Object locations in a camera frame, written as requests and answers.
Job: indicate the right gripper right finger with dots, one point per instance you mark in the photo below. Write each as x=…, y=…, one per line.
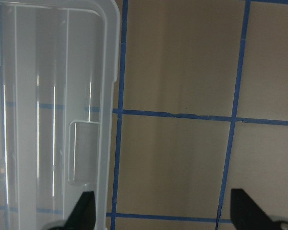
x=245, y=214

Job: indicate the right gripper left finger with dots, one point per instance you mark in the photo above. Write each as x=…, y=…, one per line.
x=82, y=217

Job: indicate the clear plastic box lid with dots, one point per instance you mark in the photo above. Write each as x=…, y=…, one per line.
x=58, y=66

